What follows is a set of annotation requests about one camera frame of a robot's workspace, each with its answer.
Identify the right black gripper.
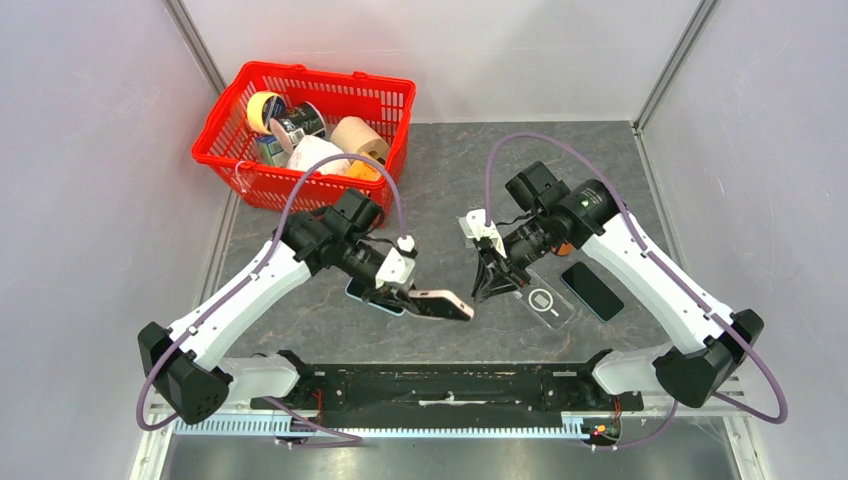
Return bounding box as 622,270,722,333
471,211,559,303

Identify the clear phone case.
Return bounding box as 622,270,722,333
512,269,576,331

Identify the black phone teal edge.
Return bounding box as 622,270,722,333
560,262,624,322

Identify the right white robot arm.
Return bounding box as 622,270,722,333
459,162,764,409

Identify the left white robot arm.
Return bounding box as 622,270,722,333
136,189,417,431

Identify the orange bottle blue cap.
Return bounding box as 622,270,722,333
552,243,574,257

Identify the orange small box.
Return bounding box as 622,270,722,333
345,160,382,181

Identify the beige tape roll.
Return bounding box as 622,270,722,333
330,116,390,162

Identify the blue small box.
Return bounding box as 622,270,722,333
255,135,288,167

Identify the dark printed can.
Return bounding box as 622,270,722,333
269,102,327,153

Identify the red plastic basket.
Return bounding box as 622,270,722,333
191,61,416,211

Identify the yellow tape roll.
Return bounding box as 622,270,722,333
246,91,287,135

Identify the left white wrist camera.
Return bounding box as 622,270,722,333
374,234,417,290

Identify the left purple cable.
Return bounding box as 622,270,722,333
135,153,415,450

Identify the purple cable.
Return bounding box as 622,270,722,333
135,153,415,450
483,131,790,452

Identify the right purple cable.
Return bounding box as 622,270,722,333
483,131,790,452

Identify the white toothed cable duct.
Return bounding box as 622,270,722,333
173,413,591,440

